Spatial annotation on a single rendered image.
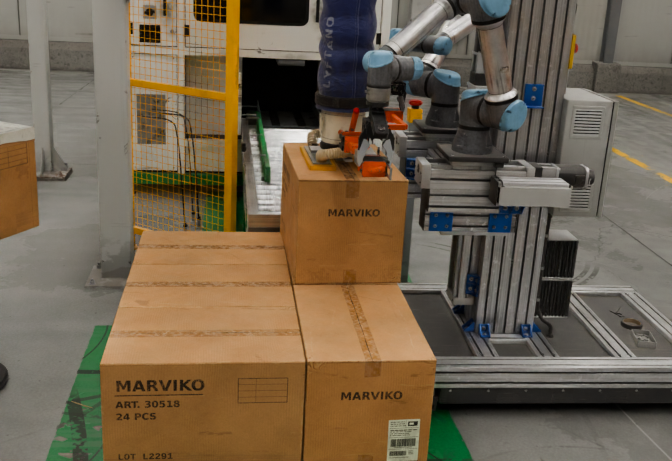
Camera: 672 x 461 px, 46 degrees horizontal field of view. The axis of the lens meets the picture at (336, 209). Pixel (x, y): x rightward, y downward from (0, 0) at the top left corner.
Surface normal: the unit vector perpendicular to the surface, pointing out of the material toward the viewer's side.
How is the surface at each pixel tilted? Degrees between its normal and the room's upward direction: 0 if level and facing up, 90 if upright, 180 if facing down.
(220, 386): 90
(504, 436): 0
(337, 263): 90
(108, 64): 90
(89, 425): 0
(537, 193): 90
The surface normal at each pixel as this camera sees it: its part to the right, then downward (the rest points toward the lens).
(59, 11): 0.09, 0.29
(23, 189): 0.91, 0.16
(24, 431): 0.05, -0.95
